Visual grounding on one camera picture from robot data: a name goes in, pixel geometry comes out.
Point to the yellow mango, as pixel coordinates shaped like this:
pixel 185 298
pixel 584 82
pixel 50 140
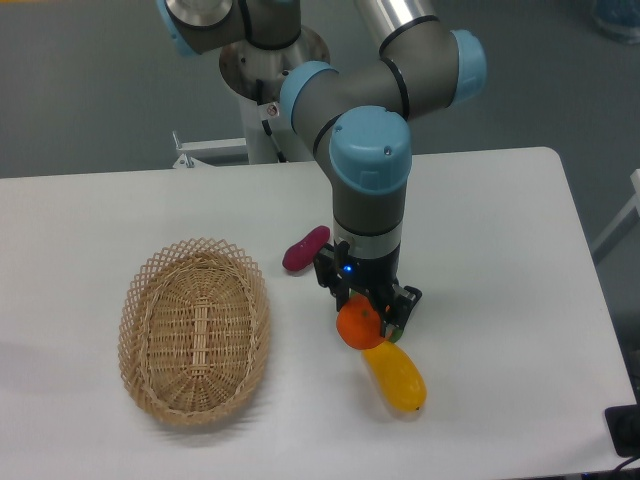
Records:
pixel 399 380

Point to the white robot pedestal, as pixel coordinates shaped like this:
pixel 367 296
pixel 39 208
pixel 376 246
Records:
pixel 267 139

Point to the woven wicker basket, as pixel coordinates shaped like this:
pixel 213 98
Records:
pixel 194 334

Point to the white frame at right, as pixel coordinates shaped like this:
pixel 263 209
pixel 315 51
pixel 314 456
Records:
pixel 619 227

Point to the black device at table edge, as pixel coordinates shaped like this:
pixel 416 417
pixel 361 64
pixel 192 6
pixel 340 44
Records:
pixel 623 425

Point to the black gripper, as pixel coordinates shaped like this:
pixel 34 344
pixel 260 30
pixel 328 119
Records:
pixel 340 272

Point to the blue object top right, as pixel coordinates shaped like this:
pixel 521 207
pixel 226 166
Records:
pixel 617 19

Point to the orange fruit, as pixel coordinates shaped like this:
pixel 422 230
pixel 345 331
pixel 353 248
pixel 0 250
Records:
pixel 358 324

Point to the purple sweet potato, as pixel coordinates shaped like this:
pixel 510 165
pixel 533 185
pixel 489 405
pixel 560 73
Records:
pixel 300 255

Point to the green bok choy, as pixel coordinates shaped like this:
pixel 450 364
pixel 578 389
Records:
pixel 393 334

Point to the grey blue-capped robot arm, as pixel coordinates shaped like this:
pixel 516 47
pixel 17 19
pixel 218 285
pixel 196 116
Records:
pixel 354 126

